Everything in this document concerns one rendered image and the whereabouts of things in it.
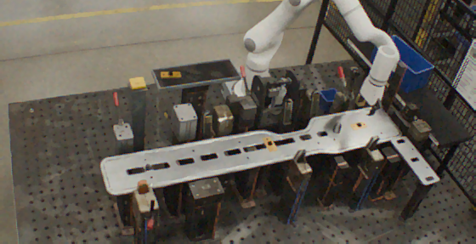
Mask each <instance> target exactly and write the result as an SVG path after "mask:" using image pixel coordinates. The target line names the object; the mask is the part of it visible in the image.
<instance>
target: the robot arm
mask: <svg viewBox="0 0 476 244"><path fill-rule="evenodd" d="M315 1H317V0H283V1H282V4H281V5H280V6H279V7H278V8H276V9H275V10H274V11H273V12H272V13H271V14H270V15H269V16H268V17H267V18H266V19H264V20H262V21H261V22H259V23H258V24H257V25H256V26H254V27H253V28H252V29H251V30H250V31H248V32H247V34H246V35H245V37H244V46H245V48H246V49H247V50H248V51H249V54H248V56H247V59H246V67H245V72H246V81H247V85H248V88H249V89H250V90H251V88H252V77H253V76H254V75H260V76H261V77H266V76H267V74H268V70H269V64H270V61H271V59H272V58H273V56H274V55H275V51H276V50H277V49H278V47H279V46H280V44H281V41H282V38H283V34H284V30H285V29H286V28H287V27H288V26H289V25H290V24H291V23H293V22H294V21H295V20H296V19H297V18H298V17H299V15H300V13H301V11H302V10H303V9H305V8H306V7H307V6H309V5H310V4H311V3H313V2H315ZM330 1H333V2H334V3H335V4H336V5H337V8H338V10H339V11H340V13H341V14H342V15H343V18H344V19H345V20H346V22H347V23H348V25H349V27H350V29H351V31H352V32H353V33H354V36H355V37H356V38H357V39H358V40H359V41H360V42H371V43H373V44H374V45H375V46H376V47H377V48H378V51H377V55H376V57H375V59H374V63H373V65H372V68H371V70H370V72H369V76H368V77H367V78H366V80H365V81H364V83H361V84H360V97H359V100H358V102H362V101H364V99H365V100H366V101H367V102H368V103H369V104H370V105H371V110H370V113H369V115H368V116H374V115H375V112H376V111H377V110H380V109H381V108H382V104H381V102H380V101H381V98H382V96H383V91H384V89H385V86H384V85H385V84H386V82H387V80H388V77H389V76H390V72H391V70H392V68H393V67H394V66H395V65H396V64H397V63H398V61H399V60H400V54H399V51H398V49H397V48H396V47H395V45H394V43H393V42H392V40H391V39H390V36H389V35H388V34H386V33H385V32H384V31H382V30H380V29H377V28H376V27H374V26H373V25H372V23H371V22H370V20H369V18H368V16H367V15H366V13H365V11H364V10H363V8H362V7H361V5H360V3H359V1H358V0H330ZM245 91H246V87H245V83H244V80H242V81H239V82H238V83H237V84H236V85H235V88H234V92H235V94H237V95H238V96H242V95H246V92H245ZM374 104H376V107H374Z"/></svg>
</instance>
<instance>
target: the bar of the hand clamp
mask: <svg viewBox="0 0 476 244"><path fill-rule="evenodd" d="M358 70H359V69H357V68H356V67H349V73H348V79H347V82H346V86H345V89H344V93H343V94H344V95H345V96H346V100H347V97H348V94H349V96H350V98H349V99H348V100H352V97H353V89H354V84H355V80H356V77H359V76H360V72H359V71H358ZM346 100H345V101H346Z"/></svg>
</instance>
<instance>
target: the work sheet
mask: <svg viewBox="0 0 476 244"><path fill-rule="evenodd" d="M468 46H469V47H468V48H467V52H466V53H465V54H464V58H463V59H462V63H461V64H460V65H459V67H458V70H457V72H456V74H455V76H454V78H453V79H452V82H451V84H450V86H451V87H452V88H453V84H454V83H455V81H456V79H457V77H458V75H459V72H460V71H461V69H462V70H464V68H465V66H466V64H467V62H468V64H467V66H466V68H465V69H466V70H465V71H464V72H463V73H462V72H461V74H462V77H461V79H460V78H458V80H459V79H460V82H459V83H458V84H457V86H456V85H455V86H456V88H455V87H454V88H453V89H454V90H455V91H456V92H457V94H458V95H460V96H461V97H462V98H463V99H464V101H465V102H466V103H467V105H469V106H470V107H471V108H472V109H473V110H474V112H475V113H476V37H475V36H473V39H472V40H471V42H470V44H469V45H468ZM466 59H467V61H466V63H465V60H466ZM468 60H469V61H468ZM464 64H465V65H464ZM463 65H464V67H463V68H462V66H463ZM461 74H460V75H461ZM460 75H459V77H460ZM458 80H457V81H458ZM457 81H456V82H457Z"/></svg>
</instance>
